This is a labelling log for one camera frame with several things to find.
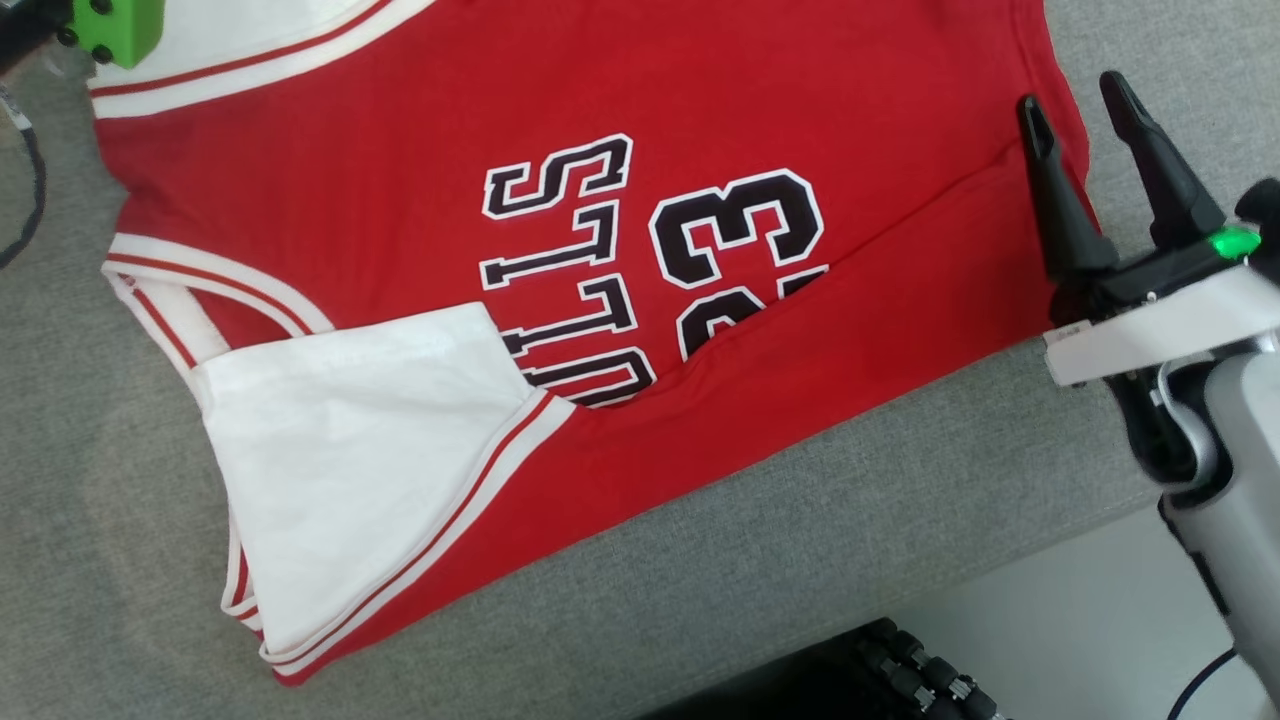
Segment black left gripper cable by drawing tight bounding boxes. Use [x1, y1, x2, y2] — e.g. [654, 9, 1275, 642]
[0, 85, 48, 271]

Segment red white basketball jersey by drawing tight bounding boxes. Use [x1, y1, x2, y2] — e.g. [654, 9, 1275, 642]
[88, 0, 1101, 688]

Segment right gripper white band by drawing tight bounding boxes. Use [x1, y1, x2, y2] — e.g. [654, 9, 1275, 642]
[1018, 72, 1280, 388]

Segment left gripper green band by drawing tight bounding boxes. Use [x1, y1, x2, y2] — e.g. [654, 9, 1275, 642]
[68, 0, 166, 69]

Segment thin black floor cable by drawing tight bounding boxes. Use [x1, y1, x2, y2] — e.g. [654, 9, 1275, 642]
[1165, 648, 1241, 720]

